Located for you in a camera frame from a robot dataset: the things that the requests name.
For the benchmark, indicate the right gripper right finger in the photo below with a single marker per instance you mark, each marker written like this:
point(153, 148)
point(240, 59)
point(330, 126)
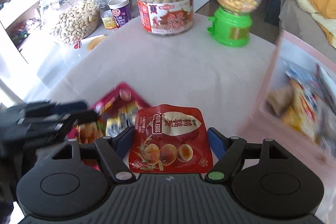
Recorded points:
point(229, 152)

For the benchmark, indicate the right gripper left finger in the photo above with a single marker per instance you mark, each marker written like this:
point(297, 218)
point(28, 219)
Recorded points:
point(111, 152)

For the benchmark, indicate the dark red snack bag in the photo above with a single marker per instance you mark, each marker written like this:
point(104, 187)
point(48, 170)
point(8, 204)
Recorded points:
point(116, 111)

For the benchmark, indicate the red quail egg pouch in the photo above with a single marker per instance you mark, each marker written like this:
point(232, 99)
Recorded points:
point(170, 139)

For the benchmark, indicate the yellow guoba snack bag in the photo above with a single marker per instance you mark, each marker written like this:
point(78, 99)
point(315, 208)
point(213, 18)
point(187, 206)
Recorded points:
point(302, 115)

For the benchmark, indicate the blue candy bag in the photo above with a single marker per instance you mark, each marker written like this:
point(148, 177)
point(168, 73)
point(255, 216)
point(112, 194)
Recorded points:
point(304, 78)

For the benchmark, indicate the black gloved hand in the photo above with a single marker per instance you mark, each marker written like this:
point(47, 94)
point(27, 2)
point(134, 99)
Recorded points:
point(13, 168)

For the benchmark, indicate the pink gift box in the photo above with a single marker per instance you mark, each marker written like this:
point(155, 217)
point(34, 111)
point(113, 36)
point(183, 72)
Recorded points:
point(276, 95)

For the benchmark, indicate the yellow cake in wrapper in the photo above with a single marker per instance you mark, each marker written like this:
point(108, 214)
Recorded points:
point(89, 43)

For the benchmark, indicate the large glass peanut jar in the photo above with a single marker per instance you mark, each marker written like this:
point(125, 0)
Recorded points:
point(69, 21)

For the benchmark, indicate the small glass jar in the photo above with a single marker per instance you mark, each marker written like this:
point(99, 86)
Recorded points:
point(106, 15)

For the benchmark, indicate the purple paper cup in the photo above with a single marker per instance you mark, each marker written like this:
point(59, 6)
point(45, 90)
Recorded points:
point(120, 11)

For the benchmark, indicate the grey sofa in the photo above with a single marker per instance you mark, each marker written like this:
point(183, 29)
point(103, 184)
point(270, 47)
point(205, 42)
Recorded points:
point(300, 23)

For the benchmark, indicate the green candy dispenser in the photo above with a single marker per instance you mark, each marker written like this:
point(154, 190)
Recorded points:
point(232, 21)

